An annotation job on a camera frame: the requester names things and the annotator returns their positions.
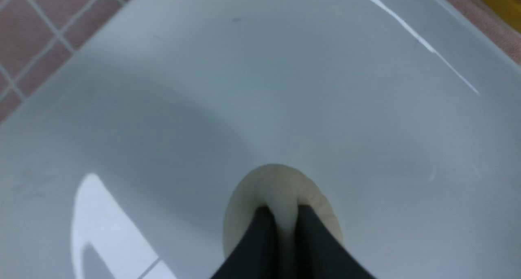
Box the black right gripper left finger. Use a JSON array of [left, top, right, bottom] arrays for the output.
[[212, 207, 279, 279]]

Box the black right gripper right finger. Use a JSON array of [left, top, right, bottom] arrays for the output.
[[296, 205, 374, 279]]

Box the beige steamed bun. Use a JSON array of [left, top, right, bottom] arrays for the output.
[[223, 164, 344, 260]]

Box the white square plate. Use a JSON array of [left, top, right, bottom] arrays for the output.
[[1, 0, 520, 279]]

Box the yellow-rimmed bamboo steamer basket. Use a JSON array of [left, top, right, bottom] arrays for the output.
[[482, 0, 521, 33]]

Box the pink checkered tablecloth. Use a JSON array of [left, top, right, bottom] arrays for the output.
[[0, 0, 130, 121]]

